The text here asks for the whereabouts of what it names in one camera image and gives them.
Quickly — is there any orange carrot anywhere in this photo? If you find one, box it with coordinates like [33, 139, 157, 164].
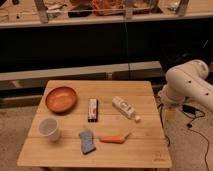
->
[99, 133, 129, 144]

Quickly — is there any translucent plastic cup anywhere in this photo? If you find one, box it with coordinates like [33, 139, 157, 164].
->
[38, 118, 60, 142]

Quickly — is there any orange wooden bowl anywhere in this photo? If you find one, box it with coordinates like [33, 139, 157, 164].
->
[45, 86, 77, 113]

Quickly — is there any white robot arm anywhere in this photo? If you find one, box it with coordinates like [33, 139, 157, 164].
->
[159, 60, 213, 112]

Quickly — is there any black cable on floor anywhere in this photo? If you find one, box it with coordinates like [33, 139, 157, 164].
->
[156, 103, 212, 171]

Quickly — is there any long shelf bench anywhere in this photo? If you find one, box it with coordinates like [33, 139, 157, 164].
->
[0, 0, 213, 29]

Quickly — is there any wooden table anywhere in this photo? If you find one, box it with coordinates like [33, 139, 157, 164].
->
[17, 80, 172, 169]

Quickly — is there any blue sponge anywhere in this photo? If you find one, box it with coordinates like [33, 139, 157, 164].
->
[79, 130, 96, 154]

